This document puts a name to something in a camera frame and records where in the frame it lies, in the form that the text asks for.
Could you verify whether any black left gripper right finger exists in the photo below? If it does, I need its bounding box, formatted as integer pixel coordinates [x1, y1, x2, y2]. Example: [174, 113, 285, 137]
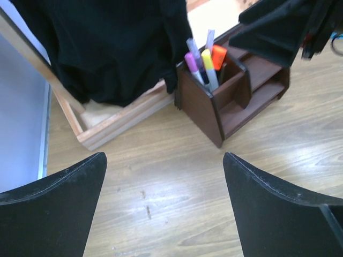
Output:
[223, 153, 342, 256]

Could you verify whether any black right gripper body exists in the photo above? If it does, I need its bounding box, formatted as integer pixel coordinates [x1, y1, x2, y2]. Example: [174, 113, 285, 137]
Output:
[302, 1, 342, 60]

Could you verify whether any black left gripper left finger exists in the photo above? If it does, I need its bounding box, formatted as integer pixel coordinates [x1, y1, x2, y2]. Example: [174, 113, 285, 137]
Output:
[1, 152, 107, 256]

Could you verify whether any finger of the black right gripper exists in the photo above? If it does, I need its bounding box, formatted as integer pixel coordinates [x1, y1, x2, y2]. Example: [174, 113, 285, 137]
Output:
[228, 1, 316, 67]

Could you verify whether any orange black highlighter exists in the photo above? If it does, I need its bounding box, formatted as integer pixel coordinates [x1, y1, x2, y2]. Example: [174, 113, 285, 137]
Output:
[212, 45, 227, 71]

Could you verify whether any yellow capped white marker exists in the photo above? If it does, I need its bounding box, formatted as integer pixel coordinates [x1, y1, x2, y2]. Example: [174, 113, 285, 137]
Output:
[201, 49, 219, 92]

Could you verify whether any purple clear gel pen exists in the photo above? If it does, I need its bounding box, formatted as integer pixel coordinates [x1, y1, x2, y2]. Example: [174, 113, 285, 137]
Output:
[186, 38, 209, 86]

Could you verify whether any purple capped white marker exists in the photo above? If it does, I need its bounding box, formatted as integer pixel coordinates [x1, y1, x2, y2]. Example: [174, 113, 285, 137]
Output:
[184, 52, 205, 85]

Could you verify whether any dark brown wooden desk organizer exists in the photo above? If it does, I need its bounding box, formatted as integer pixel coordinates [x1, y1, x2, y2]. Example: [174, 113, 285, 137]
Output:
[174, 24, 290, 148]

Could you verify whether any wooden clothes rack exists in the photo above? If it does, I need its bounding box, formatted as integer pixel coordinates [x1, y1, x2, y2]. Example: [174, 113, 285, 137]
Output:
[0, 0, 258, 152]

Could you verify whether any black garment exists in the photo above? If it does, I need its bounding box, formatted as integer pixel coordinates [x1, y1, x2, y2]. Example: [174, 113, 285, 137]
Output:
[13, 1, 192, 107]

